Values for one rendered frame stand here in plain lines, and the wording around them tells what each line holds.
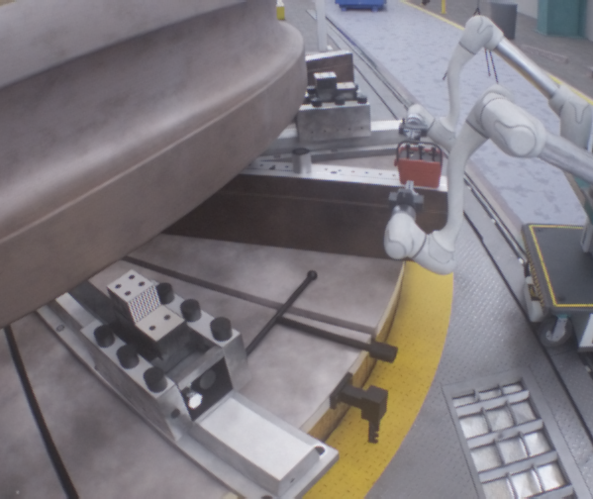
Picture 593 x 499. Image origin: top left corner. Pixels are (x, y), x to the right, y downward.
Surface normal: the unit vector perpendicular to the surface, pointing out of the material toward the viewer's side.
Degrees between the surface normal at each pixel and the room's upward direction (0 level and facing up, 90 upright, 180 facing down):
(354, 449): 0
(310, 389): 0
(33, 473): 0
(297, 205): 90
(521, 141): 88
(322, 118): 90
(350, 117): 90
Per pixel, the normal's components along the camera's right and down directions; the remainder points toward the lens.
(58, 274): 0.71, 0.35
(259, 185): -0.28, 0.55
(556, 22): 0.10, 0.55
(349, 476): -0.07, -0.83
